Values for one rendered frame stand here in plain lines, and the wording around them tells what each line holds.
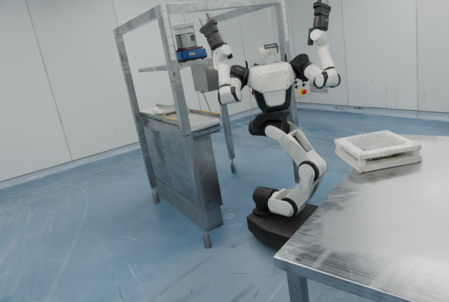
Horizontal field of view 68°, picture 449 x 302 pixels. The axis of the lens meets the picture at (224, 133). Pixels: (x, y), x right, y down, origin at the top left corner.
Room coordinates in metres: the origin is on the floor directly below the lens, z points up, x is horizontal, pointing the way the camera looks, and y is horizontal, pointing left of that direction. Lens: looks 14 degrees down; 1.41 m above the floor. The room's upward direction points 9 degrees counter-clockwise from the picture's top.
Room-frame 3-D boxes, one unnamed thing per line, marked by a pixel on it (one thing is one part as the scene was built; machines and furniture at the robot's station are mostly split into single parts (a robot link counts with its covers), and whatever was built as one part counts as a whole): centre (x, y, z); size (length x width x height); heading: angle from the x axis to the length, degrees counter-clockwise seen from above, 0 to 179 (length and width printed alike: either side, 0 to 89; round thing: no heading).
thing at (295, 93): (2.67, -0.66, 1.05); 0.17 x 0.06 x 0.26; 120
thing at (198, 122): (2.93, 0.46, 0.89); 1.35 x 0.25 x 0.05; 30
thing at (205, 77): (2.49, 0.07, 1.22); 0.22 x 0.11 x 0.20; 30
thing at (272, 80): (2.21, -0.35, 1.13); 0.34 x 0.30 x 0.36; 89
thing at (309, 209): (2.14, -0.38, 0.19); 0.64 x 0.52 x 0.33; 45
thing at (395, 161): (1.30, -0.61, 0.88); 0.24 x 0.24 x 0.02; 2
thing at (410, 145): (1.30, -0.61, 0.93); 0.25 x 0.24 x 0.02; 92
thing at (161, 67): (2.59, 0.29, 1.33); 0.62 x 0.38 x 0.04; 30
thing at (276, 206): (2.16, -0.36, 0.28); 0.21 x 0.20 x 0.13; 45
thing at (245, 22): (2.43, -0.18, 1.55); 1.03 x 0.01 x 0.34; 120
